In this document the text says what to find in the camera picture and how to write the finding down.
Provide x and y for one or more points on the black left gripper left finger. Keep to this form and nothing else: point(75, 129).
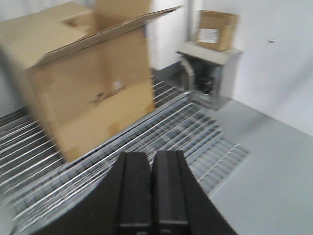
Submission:
point(119, 205)

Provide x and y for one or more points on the grey metal enclosure box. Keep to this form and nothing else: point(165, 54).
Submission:
point(208, 76)

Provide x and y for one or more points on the small cardboard box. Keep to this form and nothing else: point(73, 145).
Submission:
point(216, 30)

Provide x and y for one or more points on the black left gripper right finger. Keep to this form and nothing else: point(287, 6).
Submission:
point(179, 204)

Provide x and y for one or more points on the metal grate platform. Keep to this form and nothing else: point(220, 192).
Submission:
point(37, 184)

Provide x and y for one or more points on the large open cardboard box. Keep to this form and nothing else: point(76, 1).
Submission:
point(82, 72)

